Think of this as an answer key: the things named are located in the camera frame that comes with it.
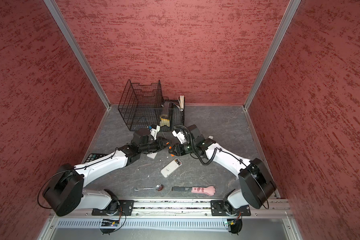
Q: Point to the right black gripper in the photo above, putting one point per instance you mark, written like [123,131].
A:
[180,151]

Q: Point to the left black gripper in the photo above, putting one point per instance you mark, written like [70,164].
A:
[160,140]

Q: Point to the grey white remote control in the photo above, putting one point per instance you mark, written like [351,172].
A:
[171,167]

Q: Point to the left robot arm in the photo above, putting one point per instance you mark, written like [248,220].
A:
[66,190]

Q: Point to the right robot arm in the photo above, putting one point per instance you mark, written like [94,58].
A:
[256,182]

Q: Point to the white air conditioner remote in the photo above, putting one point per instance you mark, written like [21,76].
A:
[152,155]

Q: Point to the yellow black brush in basket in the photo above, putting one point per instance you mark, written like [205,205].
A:
[165,117]

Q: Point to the wooden sticks in basket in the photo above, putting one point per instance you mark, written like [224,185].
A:
[182,102]

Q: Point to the pink cat paw spatula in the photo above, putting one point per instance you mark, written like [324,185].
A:
[210,191]

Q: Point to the metal spoon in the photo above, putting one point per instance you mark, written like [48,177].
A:
[158,188]

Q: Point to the black calculator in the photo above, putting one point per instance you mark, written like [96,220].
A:
[93,157]

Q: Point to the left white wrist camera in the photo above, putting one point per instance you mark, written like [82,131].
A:
[154,130]

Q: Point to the black wire basket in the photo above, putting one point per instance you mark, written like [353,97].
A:
[141,106]

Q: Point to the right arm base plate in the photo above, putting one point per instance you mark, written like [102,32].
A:
[224,208]

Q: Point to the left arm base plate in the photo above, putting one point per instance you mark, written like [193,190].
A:
[116,208]

